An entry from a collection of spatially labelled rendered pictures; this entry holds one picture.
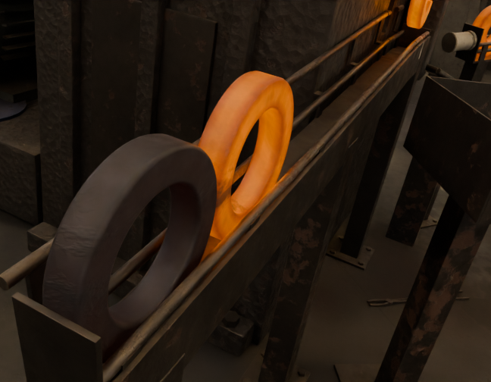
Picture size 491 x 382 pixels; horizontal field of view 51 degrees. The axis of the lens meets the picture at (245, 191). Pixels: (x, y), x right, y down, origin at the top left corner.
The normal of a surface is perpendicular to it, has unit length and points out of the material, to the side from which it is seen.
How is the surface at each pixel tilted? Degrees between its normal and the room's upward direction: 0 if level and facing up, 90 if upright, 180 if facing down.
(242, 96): 29
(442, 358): 0
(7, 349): 0
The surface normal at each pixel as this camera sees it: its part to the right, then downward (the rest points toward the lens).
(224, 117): -0.22, -0.33
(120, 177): -0.05, -0.62
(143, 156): 0.06, -0.77
